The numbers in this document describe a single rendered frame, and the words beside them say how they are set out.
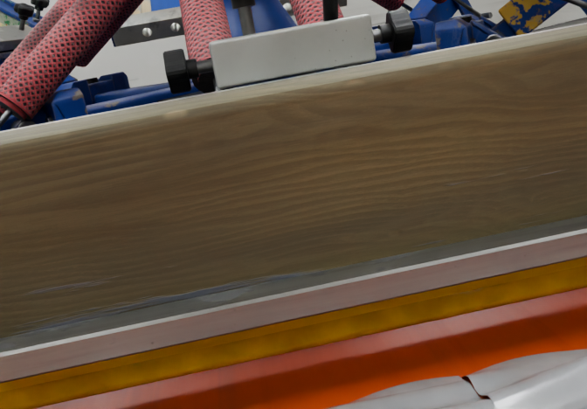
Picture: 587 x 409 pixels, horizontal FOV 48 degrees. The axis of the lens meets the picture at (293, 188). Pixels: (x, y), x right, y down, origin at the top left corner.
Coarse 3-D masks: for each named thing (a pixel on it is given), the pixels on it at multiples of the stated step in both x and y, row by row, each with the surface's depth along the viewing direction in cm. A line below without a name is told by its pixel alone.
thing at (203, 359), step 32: (480, 288) 25; (512, 288) 25; (544, 288) 25; (576, 288) 25; (352, 320) 24; (384, 320) 25; (416, 320) 25; (192, 352) 24; (224, 352) 24; (256, 352) 24; (64, 384) 24; (96, 384) 24; (128, 384) 24
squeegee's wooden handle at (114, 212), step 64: (384, 64) 23; (448, 64) 22; (512, 64) 22; (576, 64) 22; (64, 128) 21; (128, 128) 21; (192, 128) 21; (256, 128) 21; (320, 128) 22; (384, 128) 22; (448, 128) 22; (512, 128) 22; (576, 128) 23; (0, 192) 21; (64, 192) 21; (128, 192) 21; (192, 192) 22; (256, 192) 22; (320, 192) 22; (384, 192) 22; (448, 192) 23; (512, 192) 23; (576, 192) 23; (0, 256) 21; (64, 256) 22; (128, 256) 22; (192, 256) 22; (256, 256) 22; (320, 256) 23; (384, 256) 23; (0, 320) 22; (64, 320) 22
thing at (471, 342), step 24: (480, 312) 26; (504, 312) 26; (528, 312) 26; (552, 312) 25; (576, 312) 25; (432, 336) 25; (456, 336) 25; (480, 336) 24; (504, 336) 24; (528, 336) 24; (552, 336) 24; (576, 336) 23; (456, 360) 23; (480, 360) 23; (504, 360) 23
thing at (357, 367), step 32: (288, 352) 26; (320, 352) 25; (352, 352) 25; (384, 352) 25; (416, 352) 24; (160, 384) 25; (192, 384) 25; (224, 384) 24; (256, 384) 24; (288, 384) 24; (320, 384) 23; (352, 384) 23; (384, 384) 22
